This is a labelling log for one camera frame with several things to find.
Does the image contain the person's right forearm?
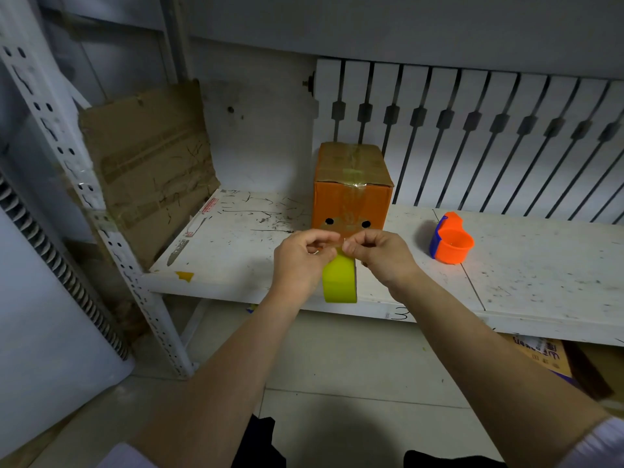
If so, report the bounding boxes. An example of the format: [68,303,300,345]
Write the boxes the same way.
[392,270,610,468]

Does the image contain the person's right hand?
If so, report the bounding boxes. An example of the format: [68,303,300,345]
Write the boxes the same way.
[342,228,423,300]

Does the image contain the person's left hand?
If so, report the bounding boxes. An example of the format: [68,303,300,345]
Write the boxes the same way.
[270,228,342,300]

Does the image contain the white perforated shelf post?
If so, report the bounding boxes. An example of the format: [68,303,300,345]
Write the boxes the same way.
[0,0,196,380]

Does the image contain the black trousers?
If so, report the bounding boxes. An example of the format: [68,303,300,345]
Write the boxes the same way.
[231,413,508,468]

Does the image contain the white right sleeve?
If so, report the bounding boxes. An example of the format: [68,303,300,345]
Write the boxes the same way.
[555,416,624,468]

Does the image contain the white slotted radiator panel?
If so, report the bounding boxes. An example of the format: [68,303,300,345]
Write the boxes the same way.
[311,58,624,225]

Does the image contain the white sleeve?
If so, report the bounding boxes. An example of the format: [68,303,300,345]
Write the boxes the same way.
[555,416,624,468]
[97,442,157,468]

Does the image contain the orange cardboard box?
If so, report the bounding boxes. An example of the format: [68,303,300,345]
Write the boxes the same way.
[311,142,395,239]

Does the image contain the person's left forearm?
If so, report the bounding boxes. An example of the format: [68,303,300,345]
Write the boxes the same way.
[131,282,313,468]

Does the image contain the yellow tape roll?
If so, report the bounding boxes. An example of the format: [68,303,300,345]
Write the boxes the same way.
[321,246,359,304]

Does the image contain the white left sleeve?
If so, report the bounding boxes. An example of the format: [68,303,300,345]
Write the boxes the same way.
[97,442,157,468]

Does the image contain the dark brown carton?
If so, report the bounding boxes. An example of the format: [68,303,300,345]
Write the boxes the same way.
[565,339,624,410]

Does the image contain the brown cardboard sheet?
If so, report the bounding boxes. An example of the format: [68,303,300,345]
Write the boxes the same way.
[77,79,221,271]

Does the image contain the orange blue tape dispenser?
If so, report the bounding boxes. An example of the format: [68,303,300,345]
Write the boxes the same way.
[428,211,475,265]

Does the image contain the white appliance with vent grille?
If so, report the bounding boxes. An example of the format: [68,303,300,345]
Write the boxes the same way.
[0,172,137,459]

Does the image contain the blue and tan flat box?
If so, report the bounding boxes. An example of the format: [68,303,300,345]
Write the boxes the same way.
[502,333,581,388]

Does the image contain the grey shelf post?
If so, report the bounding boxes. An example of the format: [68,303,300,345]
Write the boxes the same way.
[158,0,191,83]

